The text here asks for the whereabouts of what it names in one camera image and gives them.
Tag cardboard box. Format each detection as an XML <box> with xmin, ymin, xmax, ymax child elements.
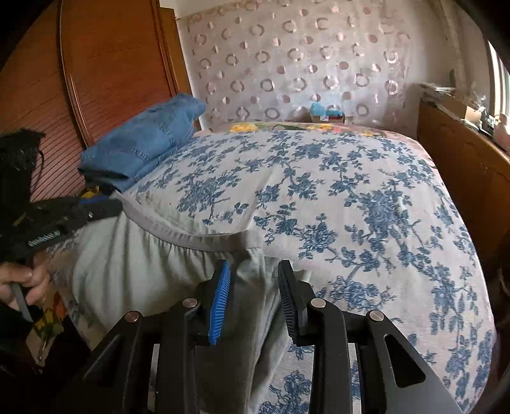
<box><xmin>437</xmin><ymin>92</ymin><xmax>484</xmax><ymax>122</ymax></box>

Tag grey pants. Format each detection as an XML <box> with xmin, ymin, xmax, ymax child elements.
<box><xmin>71</xmin><ymin>190</ymin><xmax>316</xmax><ymax>414</ymax></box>

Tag small printed box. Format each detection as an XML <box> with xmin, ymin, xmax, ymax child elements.
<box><xmin>313</xmin><ymin>111</ymin><xmax>346</xmax><ymax>124</ymax></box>

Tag person's left hand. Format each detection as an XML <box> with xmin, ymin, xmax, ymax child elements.
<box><xmin>0</xmin><ymin>252</ymin><xmax>49</xmax><ymax>316</ymax></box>

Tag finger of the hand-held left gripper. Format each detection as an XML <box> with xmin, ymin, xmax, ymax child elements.
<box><xmin>34</xmin><ymin>196</ymin><xmax>101</xmax><ymax>219</ymax></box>
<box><xmin>59</xmin><ymin>198</ymin><xmax>123</xmax><ymax>236</ymax></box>

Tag stack of papers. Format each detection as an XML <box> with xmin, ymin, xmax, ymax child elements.
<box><xmin>418</xmin><ymin>81</ymin><xmax>455</xmax><ymax>101</ymax></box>

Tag blue floral bed sheet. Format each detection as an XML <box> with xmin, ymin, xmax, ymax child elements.
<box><xmin>121</xmin><ymin>126</ymin><xmax>499</xmax><ymax>414</ymax></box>

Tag wooden side cabinet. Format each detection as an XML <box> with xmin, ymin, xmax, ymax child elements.
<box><xmin>416</xmin><ymin>95</ymin><xmax>510</xmax><ymax>275</ymax></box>

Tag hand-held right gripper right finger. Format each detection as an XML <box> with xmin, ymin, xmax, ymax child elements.
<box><xmin>277</xmin><ymin>260</ymin><xmax>463</xmax><ymax>414</ymax></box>

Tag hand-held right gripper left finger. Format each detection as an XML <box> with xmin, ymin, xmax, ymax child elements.
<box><xmin>72</xmin><ymin>260</ymin><xmax>232</xmax><ymax>414</ymax></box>

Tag wooden slatted headboard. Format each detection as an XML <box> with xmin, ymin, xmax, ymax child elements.
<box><xmin>0</xmin><ymin>0</ymin><xmax>202</xmax><ymax>204</ymax></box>

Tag folded blue jeans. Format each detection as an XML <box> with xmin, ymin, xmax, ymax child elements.
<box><xmin>77</xmin><ymin>93</ymin><xmax>207</xmax><ymax>196</ymax></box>

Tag circle patterned sheer curtain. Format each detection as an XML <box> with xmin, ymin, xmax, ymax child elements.
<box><xmin>178</xmin><ymin>0</ymin><xmax>424</xmax><ymax>134</ymax></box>

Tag window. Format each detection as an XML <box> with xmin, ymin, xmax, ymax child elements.
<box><xmin>485</xmin><ymin>38</ymin><xmax>510</xmax><ymax>118</ymax></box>

